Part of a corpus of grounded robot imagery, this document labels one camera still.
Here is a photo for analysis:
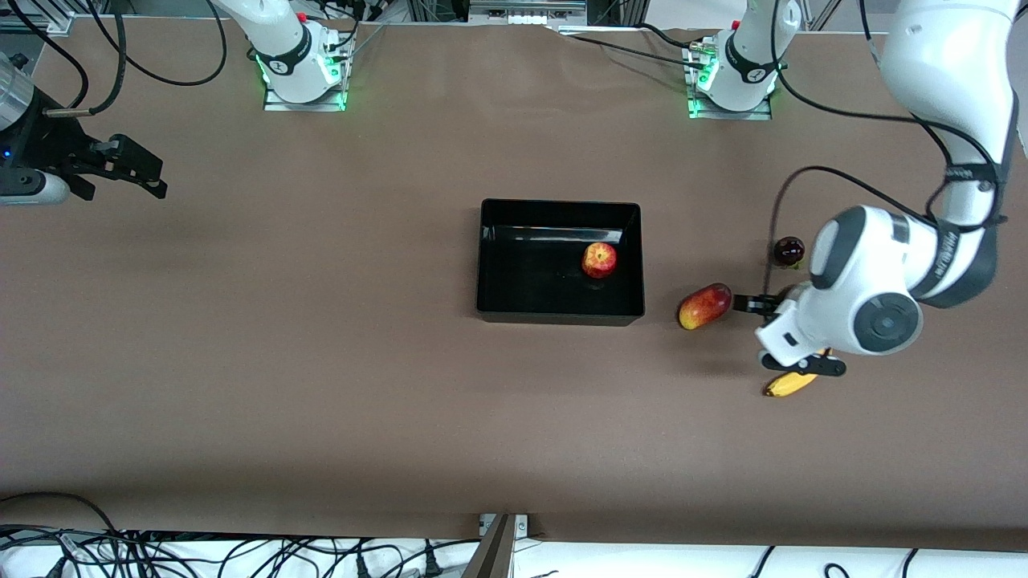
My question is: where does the black looping cable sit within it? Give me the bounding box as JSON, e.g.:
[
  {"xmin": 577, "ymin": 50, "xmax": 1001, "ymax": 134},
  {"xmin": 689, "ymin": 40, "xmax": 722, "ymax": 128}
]
[{"xmin": 90, "ymin": 0, "xmax": 227, "ymax": 86}]

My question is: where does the red yellow apple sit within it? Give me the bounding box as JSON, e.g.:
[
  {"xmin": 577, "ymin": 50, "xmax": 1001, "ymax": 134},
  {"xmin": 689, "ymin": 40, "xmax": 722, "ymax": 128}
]
[{"xmin": 581, "ymin": 242, "xmax": 618, "ymax": 279}]

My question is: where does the red yellow mango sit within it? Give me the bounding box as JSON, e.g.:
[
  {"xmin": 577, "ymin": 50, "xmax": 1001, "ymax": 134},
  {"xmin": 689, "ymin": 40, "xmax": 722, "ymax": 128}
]
[{"xmin": 679, "ymin": 283, "xmax": 733, "ymax": 331}]

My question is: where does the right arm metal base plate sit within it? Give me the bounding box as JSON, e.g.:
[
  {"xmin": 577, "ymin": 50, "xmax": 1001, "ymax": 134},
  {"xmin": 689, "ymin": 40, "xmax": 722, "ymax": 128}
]
[{"xmin": 263, "ymin": 44, "xmax": 348, "ymax": 112}]

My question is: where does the white power strip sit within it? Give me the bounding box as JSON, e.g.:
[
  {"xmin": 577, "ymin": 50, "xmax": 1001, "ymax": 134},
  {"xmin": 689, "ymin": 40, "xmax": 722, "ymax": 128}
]
[{"xmin": 470, "ymin": 0, "xmax": 587, "ymax": 26}]

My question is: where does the yellow banana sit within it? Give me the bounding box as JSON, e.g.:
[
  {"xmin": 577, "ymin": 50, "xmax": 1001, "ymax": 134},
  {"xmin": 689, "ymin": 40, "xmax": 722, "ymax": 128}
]
[{"xmin": 765, "ymin": 347, "xmax": 833, "ymax": 399}]

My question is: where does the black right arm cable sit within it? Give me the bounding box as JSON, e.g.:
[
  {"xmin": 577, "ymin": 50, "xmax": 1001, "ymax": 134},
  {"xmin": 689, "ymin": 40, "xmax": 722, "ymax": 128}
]
[{"xmin": 44, "ymin": 0, "xmax": 128, "ymax": 117}]

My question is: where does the aluminium profile post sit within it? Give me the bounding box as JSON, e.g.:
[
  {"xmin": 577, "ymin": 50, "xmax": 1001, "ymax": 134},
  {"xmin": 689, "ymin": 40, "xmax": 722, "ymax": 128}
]
[{"xmin": 462, "ymin": 514, "xmax": 515, "ymax": 578}]

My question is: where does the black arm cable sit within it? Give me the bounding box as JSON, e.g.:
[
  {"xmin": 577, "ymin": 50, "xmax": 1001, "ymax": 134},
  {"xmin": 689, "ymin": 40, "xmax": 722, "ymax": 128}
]
[
  {"xmin": 44, "ymin": 0, "xmax": 128, "ymax": 117},
  {"xmin": 761, "ymin": 0, "xmax": 1005, "ymax": 298}
]

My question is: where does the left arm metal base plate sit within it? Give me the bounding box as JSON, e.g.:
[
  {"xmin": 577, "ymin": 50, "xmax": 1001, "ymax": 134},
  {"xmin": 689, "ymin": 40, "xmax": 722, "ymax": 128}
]
[{"xmin": 687, "ymin": 44, "xmax": 773, "ymax": 121}]

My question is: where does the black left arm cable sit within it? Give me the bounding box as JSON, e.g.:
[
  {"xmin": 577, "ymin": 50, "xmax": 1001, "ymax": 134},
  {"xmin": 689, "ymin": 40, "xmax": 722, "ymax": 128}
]
[{"xmin": 761, "ymin": 0, "xmax": 1005, "ymax": 298}]

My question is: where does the black base cable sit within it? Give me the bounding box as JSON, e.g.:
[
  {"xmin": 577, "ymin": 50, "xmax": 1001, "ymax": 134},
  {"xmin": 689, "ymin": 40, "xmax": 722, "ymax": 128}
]
[{"xmin": 562, "ymin": 32, "xmax": 712, "ymax": 71}]

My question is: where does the black plastic box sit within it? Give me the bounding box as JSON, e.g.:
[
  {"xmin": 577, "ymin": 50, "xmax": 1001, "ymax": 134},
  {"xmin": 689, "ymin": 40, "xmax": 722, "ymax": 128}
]
[{"xmin": 475, "ymin": 198, "xmax": 646, "ymax": 327}]

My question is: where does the brown table cover sheet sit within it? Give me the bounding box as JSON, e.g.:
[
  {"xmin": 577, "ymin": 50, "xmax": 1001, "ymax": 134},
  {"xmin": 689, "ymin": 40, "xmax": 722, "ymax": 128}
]
[{"xmin": 0, "ymin": 16, "xmax": 1028, "ymax": 555}]

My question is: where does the aluminium frame rail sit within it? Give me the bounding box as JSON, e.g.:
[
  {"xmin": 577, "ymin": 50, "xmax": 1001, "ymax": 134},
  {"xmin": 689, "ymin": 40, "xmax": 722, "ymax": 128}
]
[{"xmin": 0, "ymin": 0, "xmax": 77, "ymax": 35}]

